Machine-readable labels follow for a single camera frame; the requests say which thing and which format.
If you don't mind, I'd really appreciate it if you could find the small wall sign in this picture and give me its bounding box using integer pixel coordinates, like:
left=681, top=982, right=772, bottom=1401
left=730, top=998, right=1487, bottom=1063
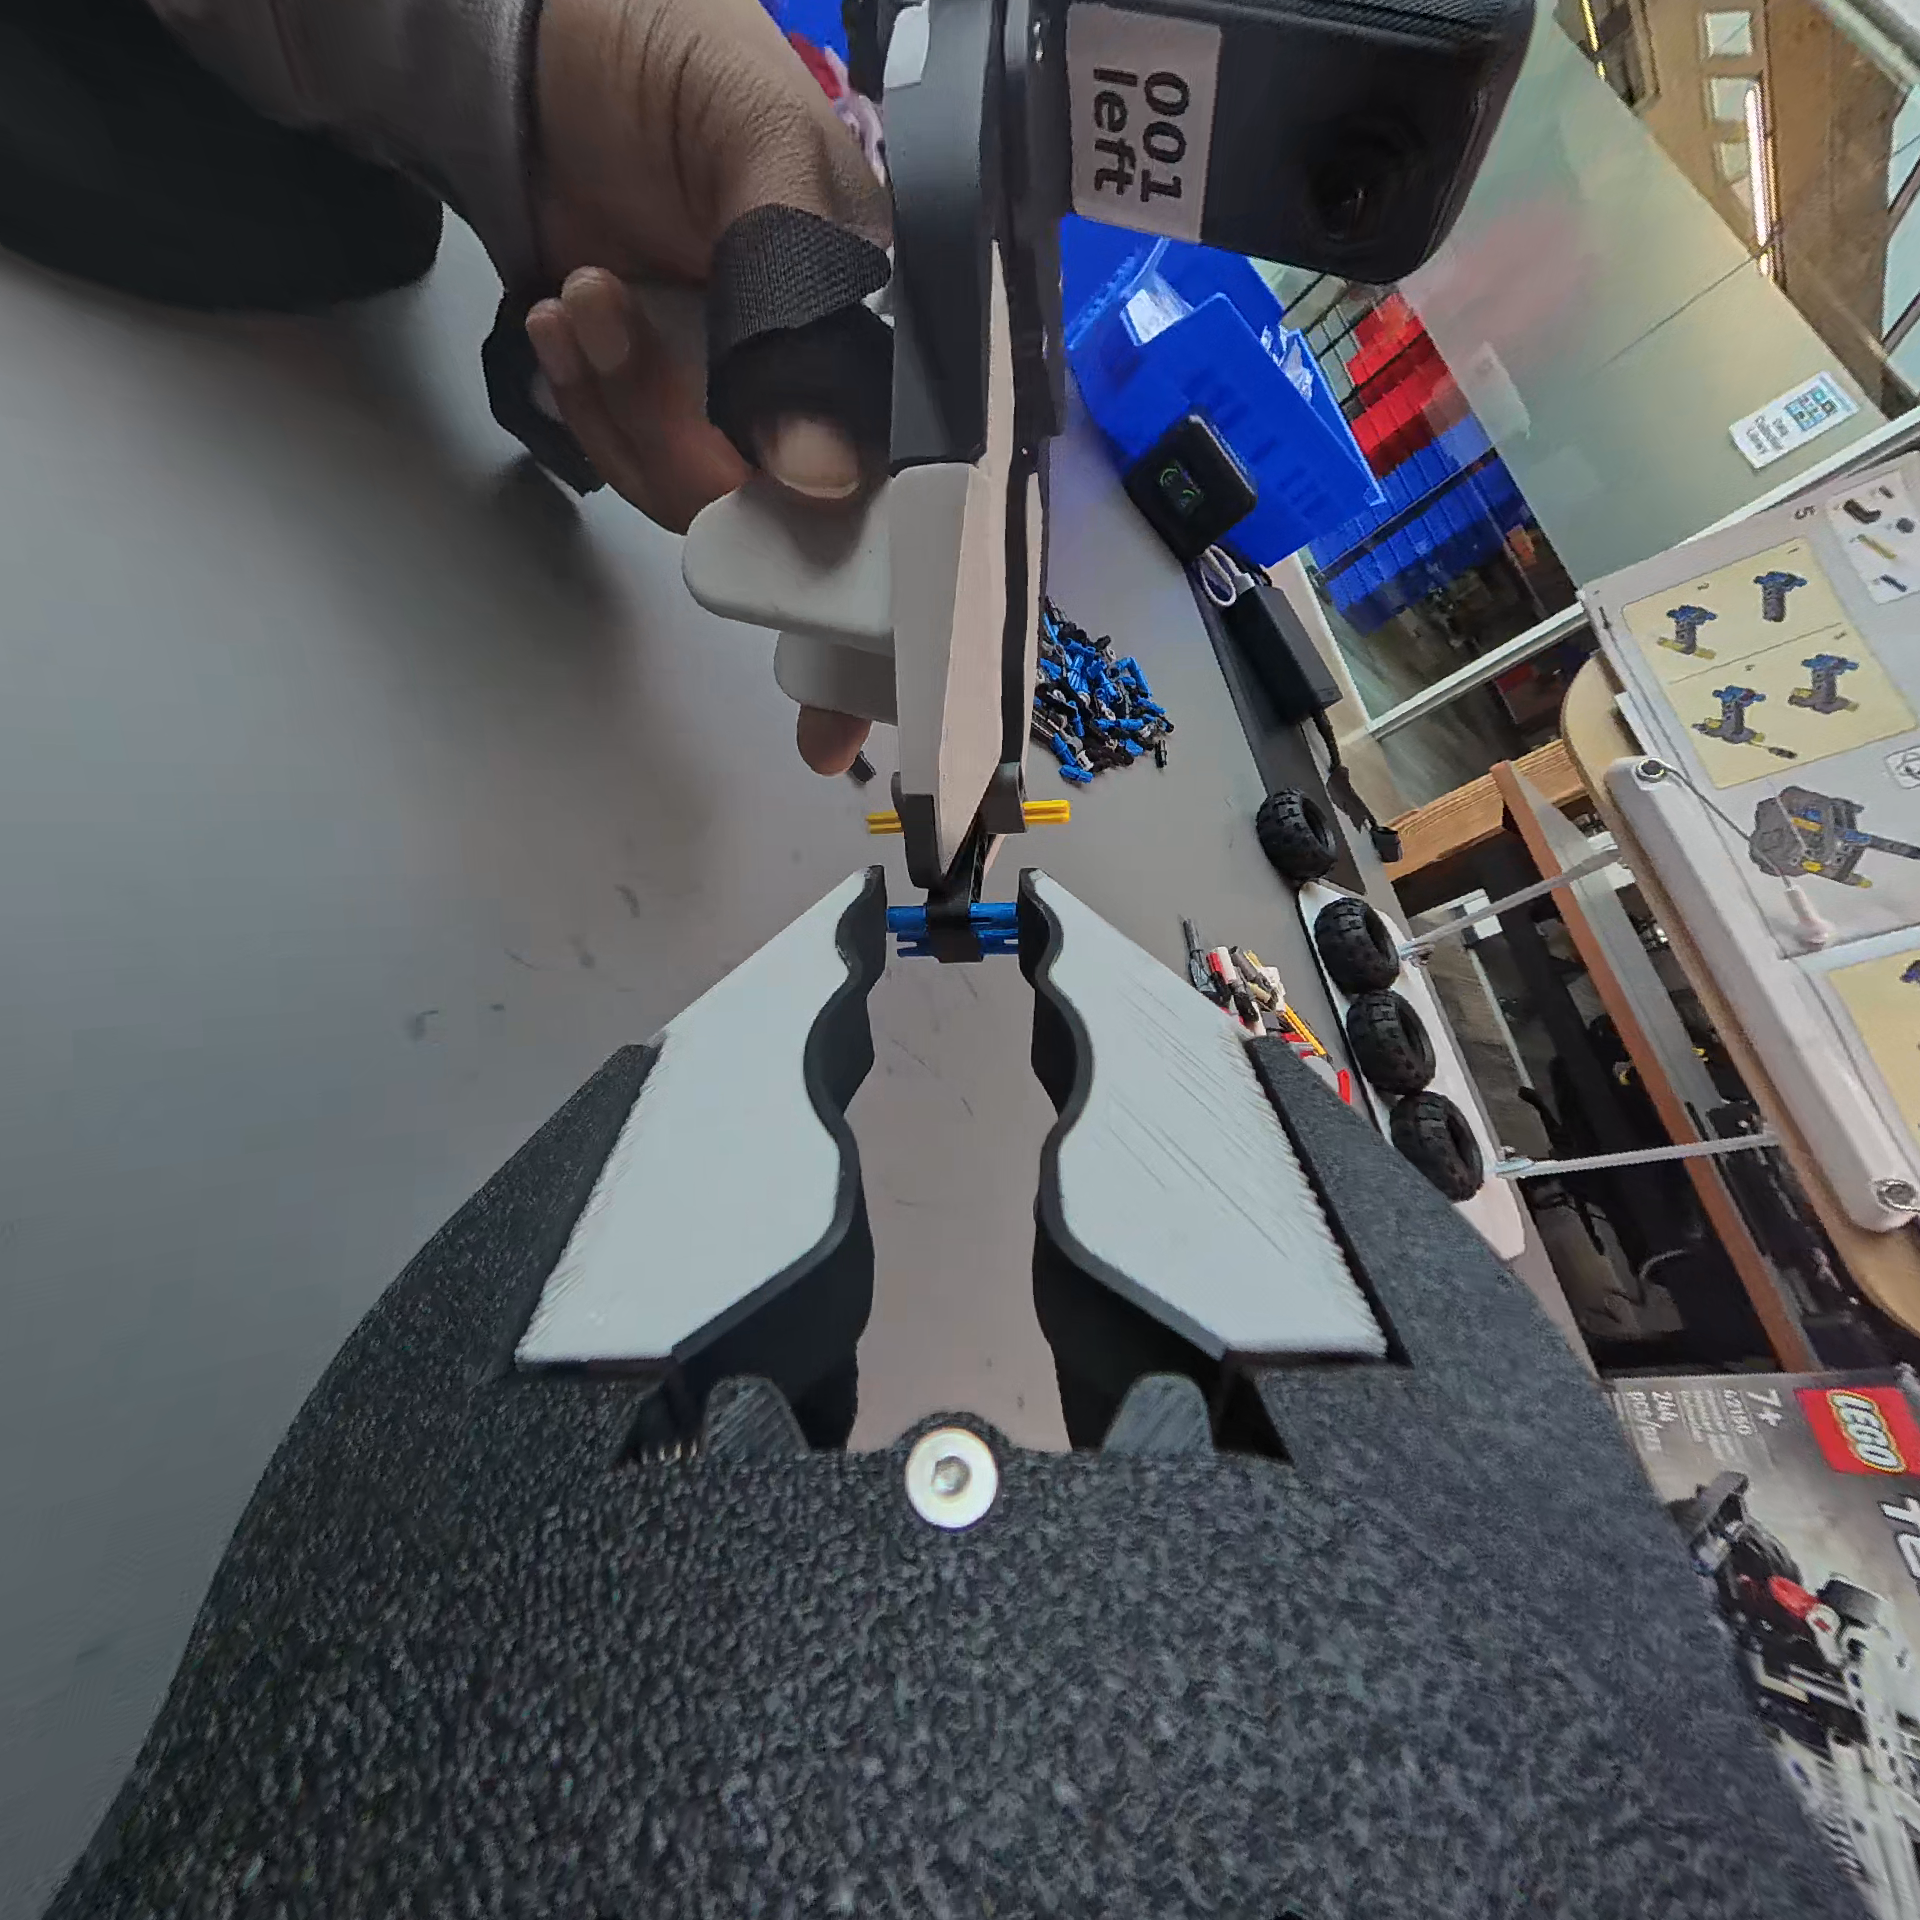
left=1727, top=369, right=1864, bottom=471

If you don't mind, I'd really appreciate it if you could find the wooden side table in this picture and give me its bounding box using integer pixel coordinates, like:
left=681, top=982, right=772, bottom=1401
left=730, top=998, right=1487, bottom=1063
left=1382, top=756, right=1824, bottom=1373

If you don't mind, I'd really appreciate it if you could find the black toy tyre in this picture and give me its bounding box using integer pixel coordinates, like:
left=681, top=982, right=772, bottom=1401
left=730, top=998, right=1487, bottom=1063
left=1258, top=790, right=1343, bottom=884
left=1387, top=1091, right=1491, bottom=1201
left=1315, top=895, right=1403, bottom=993
left=1345, top=989, right=1441, bottom=1097

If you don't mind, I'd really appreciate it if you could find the small black toy brick assembly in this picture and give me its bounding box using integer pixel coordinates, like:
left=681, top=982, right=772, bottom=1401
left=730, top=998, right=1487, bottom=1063
left=864, top=760, right=1078, bottom=961

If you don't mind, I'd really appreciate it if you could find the building instruction booklet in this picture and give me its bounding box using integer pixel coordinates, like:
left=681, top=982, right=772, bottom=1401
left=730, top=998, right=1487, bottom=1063
left=1583, top=449, right=1920, bottom=1143

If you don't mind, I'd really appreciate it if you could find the toy truck cardboard box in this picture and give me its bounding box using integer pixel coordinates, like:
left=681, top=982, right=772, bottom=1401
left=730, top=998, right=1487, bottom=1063
left=1598, top=1366, right=1920, bottom=1920

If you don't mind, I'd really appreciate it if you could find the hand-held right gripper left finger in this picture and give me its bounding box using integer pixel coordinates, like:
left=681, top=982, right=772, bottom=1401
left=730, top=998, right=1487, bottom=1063
left=514, top=864, right=889, bottom=1369

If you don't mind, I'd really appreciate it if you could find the black device with green light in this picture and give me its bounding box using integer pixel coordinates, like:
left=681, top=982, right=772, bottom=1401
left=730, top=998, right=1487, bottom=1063
left=1126, top=414, right=1263, bottom=560

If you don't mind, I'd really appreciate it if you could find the pile of red white bricks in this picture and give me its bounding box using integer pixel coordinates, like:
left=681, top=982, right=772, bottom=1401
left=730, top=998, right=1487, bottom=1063
left=1183, top=918, right=1360, bottom=1104

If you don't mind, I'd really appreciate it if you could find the white book stand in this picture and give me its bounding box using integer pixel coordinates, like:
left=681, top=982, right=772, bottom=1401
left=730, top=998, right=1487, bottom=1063
left=1402, top=755, right=1920, bottom=1233

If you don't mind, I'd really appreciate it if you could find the person's left forearm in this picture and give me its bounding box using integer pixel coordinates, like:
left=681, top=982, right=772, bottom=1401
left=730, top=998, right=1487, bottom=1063
left=142, top=0, right=554, bottom=295

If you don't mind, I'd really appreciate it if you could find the grey desk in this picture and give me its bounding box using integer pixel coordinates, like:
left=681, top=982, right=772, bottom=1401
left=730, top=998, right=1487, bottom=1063
left=0, top=247, right=1667, bottom=1920

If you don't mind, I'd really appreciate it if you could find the large blue plastic bin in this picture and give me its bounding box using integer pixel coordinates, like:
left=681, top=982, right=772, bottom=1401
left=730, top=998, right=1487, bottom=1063
left=758, top=0, right=1203, bottom=393

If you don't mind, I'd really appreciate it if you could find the black adapter cable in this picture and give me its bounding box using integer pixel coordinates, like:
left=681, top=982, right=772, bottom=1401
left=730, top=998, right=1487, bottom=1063
left=1305, top=704, right=1403, bottom=869

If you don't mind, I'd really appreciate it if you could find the small blue plastic bin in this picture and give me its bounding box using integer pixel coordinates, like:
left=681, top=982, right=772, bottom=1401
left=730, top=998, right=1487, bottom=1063
left=1103, top=286, right=1391, bottom=568

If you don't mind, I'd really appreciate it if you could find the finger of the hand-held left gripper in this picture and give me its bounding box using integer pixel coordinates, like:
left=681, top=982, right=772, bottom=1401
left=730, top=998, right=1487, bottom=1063
left=889, top=247, right=1048, bottom=895

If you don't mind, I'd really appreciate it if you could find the person's left hand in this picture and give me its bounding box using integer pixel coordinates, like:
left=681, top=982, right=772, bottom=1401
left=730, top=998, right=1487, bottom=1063
left=526, top=0, right=896, bottom=780

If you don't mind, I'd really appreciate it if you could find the pile of blue black pins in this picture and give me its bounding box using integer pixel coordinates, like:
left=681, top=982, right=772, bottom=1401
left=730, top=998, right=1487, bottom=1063
left=1032, top=597, right=1176, bottom=788

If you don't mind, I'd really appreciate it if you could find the black power adapter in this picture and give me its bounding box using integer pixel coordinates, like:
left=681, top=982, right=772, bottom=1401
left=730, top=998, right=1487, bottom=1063
left=1224, top=582, right=1347, bottom=724

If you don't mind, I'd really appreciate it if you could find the stack of red blue crates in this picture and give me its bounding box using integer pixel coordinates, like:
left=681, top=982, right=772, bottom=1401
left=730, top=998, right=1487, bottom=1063
left=1319, top=288, right=1547, bottom=635

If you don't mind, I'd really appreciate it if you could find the white tray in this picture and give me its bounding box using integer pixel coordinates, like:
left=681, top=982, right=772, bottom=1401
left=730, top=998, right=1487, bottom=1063
left=1296, top=878, right=1529, bottom=1263

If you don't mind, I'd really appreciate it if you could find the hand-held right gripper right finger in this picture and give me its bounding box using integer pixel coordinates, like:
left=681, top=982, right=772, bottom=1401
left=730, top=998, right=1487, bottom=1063
left=1017, top=865, right=1393, bottom=1369

